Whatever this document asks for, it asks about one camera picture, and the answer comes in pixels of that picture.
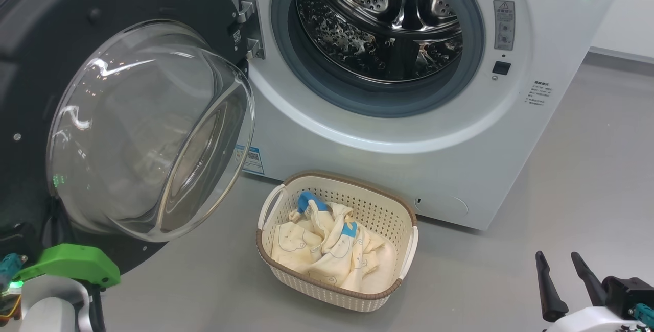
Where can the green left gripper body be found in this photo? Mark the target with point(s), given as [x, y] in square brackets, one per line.
[71, 263]

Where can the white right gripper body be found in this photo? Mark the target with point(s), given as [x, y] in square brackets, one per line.
[587, 322]

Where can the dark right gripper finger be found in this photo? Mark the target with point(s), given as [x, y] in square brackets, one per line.
[549, 291]
[590, 281]

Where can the cream garment with blue cuff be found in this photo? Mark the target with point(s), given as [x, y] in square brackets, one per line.
[294, 242]

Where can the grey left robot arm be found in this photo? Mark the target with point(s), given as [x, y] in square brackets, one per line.
[51, 311]

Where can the white front-load washing machine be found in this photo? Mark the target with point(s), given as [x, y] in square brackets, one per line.
[460, 168]

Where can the black door lock socket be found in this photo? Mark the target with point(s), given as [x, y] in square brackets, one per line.
[501, 68]

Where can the grey rubber door gasket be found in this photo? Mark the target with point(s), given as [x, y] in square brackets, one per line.
[357, 98]

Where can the metal door hinge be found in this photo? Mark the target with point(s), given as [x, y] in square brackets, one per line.
[250, 20]

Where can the stainless steel washing machine drum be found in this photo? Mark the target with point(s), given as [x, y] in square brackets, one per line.
[357, 41]

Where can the small printed text sticker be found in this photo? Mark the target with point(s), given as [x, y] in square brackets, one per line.
[538, 93]

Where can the blue energy label sticker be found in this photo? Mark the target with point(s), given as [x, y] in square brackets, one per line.
[254, 161]

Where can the cream perforated laundry basket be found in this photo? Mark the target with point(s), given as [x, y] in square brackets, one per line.
[327, 296]

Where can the grey warning sticker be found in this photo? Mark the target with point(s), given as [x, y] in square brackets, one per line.
[504, 25]

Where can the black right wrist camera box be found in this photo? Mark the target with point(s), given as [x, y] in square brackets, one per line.
[628, 291]

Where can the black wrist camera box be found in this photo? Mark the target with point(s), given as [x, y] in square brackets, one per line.
[628, 291]
[18, 242]

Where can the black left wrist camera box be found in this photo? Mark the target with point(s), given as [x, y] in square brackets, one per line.
[18, 242]

